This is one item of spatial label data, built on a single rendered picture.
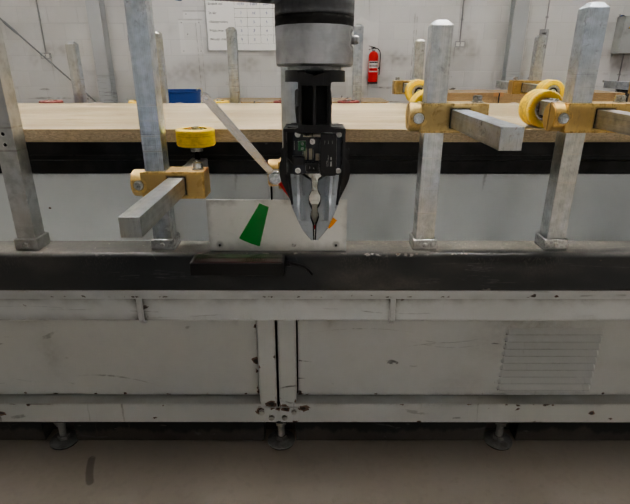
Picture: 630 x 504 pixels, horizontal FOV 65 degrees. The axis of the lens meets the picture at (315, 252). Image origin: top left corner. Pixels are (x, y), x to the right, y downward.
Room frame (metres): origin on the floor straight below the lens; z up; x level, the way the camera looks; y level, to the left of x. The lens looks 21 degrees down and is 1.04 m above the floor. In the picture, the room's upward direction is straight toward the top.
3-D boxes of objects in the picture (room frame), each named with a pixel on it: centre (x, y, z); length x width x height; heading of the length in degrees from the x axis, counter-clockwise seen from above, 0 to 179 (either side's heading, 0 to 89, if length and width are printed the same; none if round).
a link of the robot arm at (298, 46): (0.62, 0.00, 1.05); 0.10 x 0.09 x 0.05; 89
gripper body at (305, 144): (0.60, 0.00, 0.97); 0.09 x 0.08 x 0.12; 179
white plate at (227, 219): (0.87, 0.07, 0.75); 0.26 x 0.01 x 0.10; 90
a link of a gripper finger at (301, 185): (0.60, 0.02, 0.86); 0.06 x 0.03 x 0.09; 179
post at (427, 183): (0.90, -0.21, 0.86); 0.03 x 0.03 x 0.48; 0
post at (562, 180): (0.90, -0.46, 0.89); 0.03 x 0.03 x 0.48; 0
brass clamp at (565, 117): (0.90, -0.48, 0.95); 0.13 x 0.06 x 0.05; 90
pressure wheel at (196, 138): (1.05, 0.25, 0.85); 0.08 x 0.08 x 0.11
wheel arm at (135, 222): (0.85, 0.25, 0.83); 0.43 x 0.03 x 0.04; 0
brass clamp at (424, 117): (0.90, -0.23, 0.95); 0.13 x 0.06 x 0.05; 90
